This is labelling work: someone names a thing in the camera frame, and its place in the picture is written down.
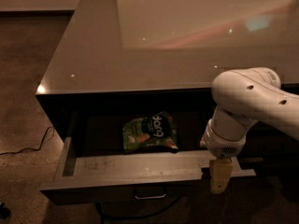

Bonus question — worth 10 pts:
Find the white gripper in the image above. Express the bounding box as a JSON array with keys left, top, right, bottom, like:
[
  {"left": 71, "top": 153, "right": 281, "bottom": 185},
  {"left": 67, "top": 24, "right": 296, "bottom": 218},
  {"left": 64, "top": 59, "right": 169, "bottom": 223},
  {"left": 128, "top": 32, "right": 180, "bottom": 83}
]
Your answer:
[{"left": 200, "top": 119, "right": 246, "bottom": 194}]

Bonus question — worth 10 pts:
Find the grey drawer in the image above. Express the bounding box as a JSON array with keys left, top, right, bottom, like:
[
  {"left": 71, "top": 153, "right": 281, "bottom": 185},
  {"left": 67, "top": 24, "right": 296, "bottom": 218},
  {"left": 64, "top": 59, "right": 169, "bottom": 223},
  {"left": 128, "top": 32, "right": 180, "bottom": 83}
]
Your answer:
[{"left": 39, "top": 109, "right": 258, "bottom": 206}]

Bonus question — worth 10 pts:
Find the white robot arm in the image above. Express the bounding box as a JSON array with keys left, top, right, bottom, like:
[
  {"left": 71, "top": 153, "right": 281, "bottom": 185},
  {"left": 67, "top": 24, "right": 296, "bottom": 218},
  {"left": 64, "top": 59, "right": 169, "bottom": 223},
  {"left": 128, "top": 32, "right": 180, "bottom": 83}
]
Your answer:
[{"left": 201, "top": 67, "right": 299, "bottom": 194}]

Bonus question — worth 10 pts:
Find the dark cabinet with glossy top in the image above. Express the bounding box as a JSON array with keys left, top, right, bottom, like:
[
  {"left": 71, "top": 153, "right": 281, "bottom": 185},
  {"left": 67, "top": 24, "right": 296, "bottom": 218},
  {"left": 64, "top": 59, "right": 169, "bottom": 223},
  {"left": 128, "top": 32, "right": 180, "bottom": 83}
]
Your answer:
[{"left": 35, "top": 0, "right": 299, "bottom": 173}]

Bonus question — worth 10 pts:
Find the green snack bag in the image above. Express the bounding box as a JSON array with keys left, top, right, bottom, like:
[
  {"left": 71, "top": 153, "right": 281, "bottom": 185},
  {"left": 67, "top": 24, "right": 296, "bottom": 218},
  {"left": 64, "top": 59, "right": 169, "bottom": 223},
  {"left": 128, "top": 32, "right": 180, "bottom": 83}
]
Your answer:
[{"left": 122, "top": 111, "right": 178, "bottom": 153}]

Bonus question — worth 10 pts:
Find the black plug on floor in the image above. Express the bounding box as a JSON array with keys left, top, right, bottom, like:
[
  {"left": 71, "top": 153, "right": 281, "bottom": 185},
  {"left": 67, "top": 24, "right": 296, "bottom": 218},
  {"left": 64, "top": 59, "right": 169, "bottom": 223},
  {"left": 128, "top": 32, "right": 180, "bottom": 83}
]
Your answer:
[{"left": 0, "top": 203, "right": 10, "bottom": 219}]

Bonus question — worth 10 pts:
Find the thick black floor cable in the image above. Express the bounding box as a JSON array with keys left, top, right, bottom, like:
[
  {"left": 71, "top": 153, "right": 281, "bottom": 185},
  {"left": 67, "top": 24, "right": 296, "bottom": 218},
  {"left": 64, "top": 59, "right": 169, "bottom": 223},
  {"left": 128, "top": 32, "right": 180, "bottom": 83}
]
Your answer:
[{"left": 94, "top": 196, "right": 181, "bottom": 224}]

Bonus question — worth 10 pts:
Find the thin black floor cable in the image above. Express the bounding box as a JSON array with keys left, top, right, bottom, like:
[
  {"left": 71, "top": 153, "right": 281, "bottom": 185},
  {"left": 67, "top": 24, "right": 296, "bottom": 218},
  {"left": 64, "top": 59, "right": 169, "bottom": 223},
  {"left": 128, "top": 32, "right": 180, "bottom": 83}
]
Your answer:
[{"left": 0, "top": 126, "right": 56, "bottom": 157}]

